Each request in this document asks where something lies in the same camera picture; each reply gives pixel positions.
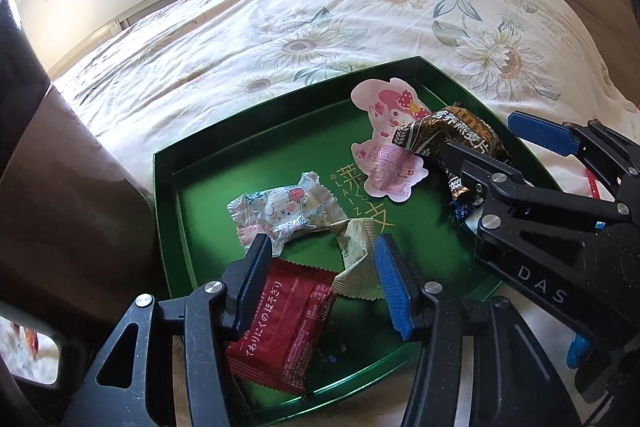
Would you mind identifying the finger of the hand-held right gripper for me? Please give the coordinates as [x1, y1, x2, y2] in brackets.
[440, 143, 636, 228]
[507, 112, 640, 208]

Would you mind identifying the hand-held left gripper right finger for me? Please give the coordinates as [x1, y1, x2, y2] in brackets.
[375, 234, 583, 427]

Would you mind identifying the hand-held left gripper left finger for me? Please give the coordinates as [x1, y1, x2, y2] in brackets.
[62, 233, 273, 427]

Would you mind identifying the beige candy packet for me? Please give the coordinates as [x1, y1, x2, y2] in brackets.
[327, 217, 388, 303]

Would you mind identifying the large red snack packet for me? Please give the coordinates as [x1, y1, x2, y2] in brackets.
[225, 257, 338, 395]

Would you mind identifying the white cartoon candy packet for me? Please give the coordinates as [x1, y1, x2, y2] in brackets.
[227, 172, 336, 253]

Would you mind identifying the green tray box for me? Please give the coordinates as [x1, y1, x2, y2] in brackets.
[152, 55, 561, 425]

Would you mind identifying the brown snack packet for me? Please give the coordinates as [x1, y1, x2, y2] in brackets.
[392, 104, 511, 200]

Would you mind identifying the pink cartoon snack packet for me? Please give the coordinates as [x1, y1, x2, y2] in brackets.
[350, 77, 433, 204]

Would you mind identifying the blue wrapped snack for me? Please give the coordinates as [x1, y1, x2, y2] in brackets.
[450, 194, 486, 233]

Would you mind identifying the floral bed cover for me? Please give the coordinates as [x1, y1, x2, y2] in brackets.
[50, 0, 640, 228]

